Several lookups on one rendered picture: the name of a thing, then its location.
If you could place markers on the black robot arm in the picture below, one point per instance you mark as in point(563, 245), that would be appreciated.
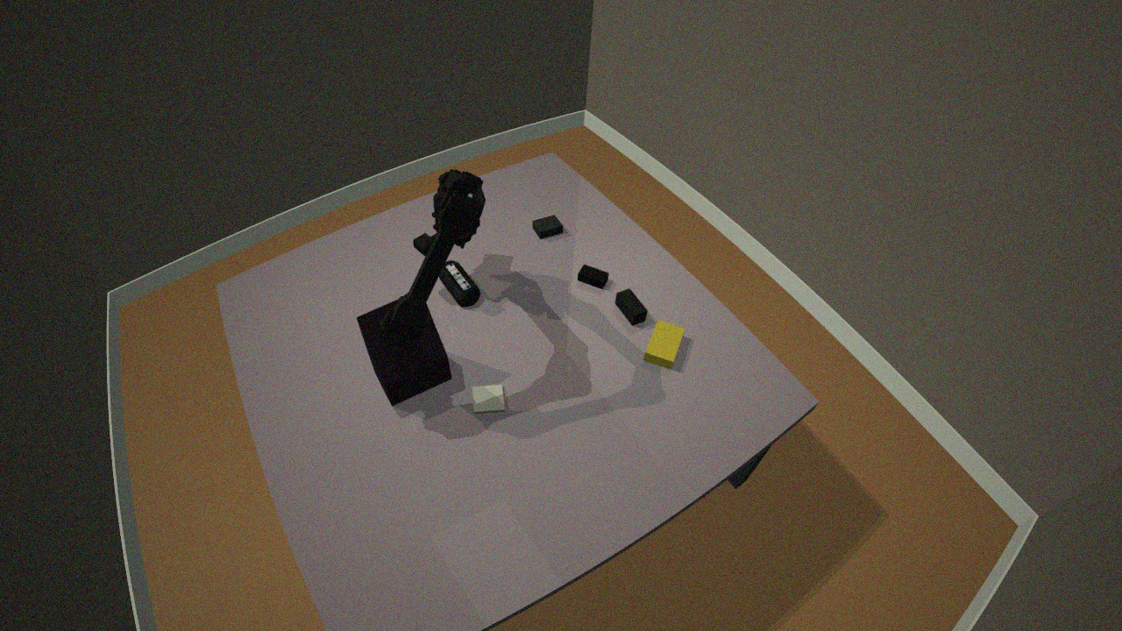
point(458, 215)

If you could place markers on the yellow rectangular block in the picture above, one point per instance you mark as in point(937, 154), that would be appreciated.
point(663, 346)

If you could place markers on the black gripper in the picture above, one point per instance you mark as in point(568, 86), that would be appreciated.
point(424, 242)

